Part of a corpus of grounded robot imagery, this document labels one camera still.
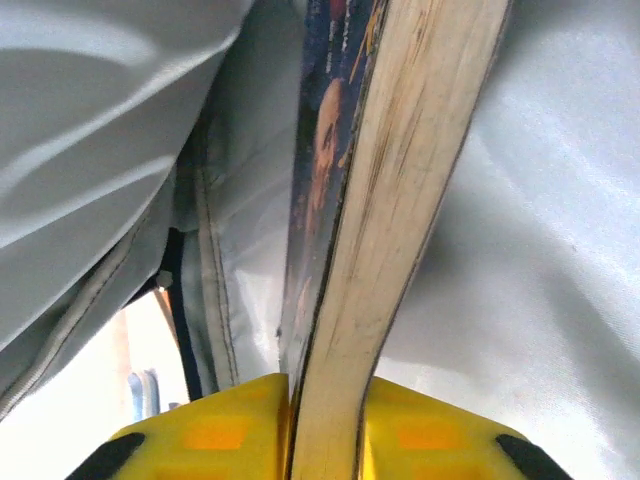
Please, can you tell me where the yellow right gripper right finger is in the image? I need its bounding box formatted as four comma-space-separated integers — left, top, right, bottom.
359, 377, 576, 480

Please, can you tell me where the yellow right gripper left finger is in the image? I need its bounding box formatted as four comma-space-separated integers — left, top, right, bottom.
64, 372, 292, 480

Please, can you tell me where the portrait cover paperback book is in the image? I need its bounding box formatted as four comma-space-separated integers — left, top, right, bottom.
277, 0, 514, 480

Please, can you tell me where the navy blue backpack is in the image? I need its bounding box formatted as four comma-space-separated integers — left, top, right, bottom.
0, 0, 640, 480

